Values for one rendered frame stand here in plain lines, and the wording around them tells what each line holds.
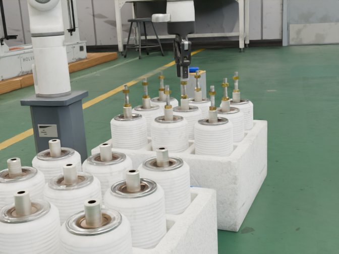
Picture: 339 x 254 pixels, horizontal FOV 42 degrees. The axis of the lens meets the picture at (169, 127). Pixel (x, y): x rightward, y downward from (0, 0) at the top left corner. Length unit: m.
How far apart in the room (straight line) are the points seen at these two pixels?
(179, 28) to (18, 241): 0.72
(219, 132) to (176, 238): 0.41
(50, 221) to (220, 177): 0.50
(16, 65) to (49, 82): 2.45
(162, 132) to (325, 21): 5.09
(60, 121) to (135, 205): 0.65
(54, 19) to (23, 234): 0.79
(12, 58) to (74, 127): 2.42
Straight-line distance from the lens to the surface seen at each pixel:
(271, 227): 1.12
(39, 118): 1.30
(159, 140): 1.10
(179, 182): 0.77
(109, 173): 0.82
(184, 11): 1.17
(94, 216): 0.60
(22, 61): 3.79
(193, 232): 0.76
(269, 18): 6.06
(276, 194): 1.30
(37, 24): 1.29
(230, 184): 1.04
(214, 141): 1.05
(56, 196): 0.73
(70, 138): 1.29
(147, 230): 0.69
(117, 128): 1.15
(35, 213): 0.66
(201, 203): 0.81
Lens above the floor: 0.52
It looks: 15 degrees down
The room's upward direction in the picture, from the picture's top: 3 degrees counter-clockwise
